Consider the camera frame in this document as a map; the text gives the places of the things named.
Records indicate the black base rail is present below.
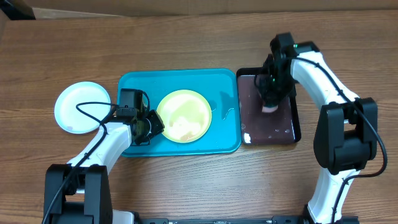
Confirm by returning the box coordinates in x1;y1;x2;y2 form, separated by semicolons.
111;210;358;224

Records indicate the dark object top left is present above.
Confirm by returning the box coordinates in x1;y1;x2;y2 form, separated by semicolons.
1;0;35;21

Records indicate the yellow plate with stain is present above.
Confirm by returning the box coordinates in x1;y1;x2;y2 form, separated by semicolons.
157;90;212;143

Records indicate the brown cardboard backdrop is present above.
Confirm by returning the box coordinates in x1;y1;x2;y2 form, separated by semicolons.
22;0;397;16

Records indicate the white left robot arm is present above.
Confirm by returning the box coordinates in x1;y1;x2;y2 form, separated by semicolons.
42;108;164;223

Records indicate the light blue plate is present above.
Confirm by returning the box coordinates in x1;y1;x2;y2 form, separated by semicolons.
54;82;111;134

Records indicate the black rectangular water tray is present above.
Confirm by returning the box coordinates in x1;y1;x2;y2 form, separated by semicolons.
236;67;302;146

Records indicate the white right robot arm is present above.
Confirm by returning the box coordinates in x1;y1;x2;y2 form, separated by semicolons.
253;39;384;223

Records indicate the green and pink sponge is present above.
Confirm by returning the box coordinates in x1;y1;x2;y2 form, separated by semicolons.
262;101;279;113

